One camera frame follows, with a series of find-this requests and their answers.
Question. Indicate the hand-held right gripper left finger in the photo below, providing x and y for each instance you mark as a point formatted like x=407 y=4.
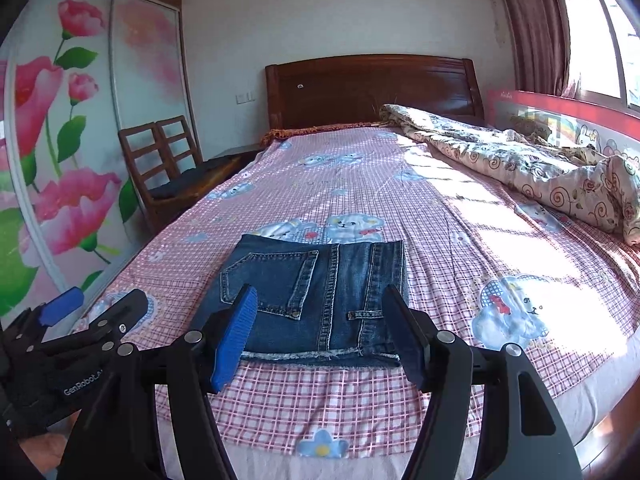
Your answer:
x=232 y=345

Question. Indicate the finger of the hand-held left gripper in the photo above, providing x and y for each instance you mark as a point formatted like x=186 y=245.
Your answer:
x=125 y=310
x=62 y=305

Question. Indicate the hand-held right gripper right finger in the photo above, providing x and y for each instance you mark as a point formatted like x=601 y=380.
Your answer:
x=405 y=340

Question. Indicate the blue denim pants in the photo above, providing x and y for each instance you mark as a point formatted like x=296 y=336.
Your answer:
x=310 y=280

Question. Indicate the dark seat cushion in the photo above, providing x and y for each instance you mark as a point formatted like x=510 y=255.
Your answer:
x=180 y=185

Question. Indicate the floral sliding door wardrobe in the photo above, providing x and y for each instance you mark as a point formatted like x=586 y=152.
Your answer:
x=75 y=160

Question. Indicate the wooden chair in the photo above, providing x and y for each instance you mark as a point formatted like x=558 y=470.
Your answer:
x=131 y=160
x=180 y=121

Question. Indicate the pink plaid bed sheet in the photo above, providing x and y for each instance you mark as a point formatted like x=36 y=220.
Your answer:
x=380 y=190

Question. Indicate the dark wooden nightstand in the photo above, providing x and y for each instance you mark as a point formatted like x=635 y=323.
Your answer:
x=235 y=152

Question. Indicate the white mattress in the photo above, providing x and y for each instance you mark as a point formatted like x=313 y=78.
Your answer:
x=595 y=410

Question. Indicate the floral patterned quilt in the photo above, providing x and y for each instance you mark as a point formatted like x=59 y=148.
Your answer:
x=500 y=160

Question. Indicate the dark wooden headboard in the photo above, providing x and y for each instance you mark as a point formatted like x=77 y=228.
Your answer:
x=370 y=90

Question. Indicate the dark red curtain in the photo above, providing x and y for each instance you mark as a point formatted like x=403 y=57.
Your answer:
x=535 y=25

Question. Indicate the window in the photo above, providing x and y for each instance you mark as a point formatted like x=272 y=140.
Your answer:
x=595 y=45

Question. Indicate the white wall switch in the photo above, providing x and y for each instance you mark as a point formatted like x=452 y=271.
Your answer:
x=243 y=98

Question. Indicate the red cartoon bed guard rail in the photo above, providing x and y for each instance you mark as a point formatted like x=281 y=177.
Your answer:
x=575 y=110

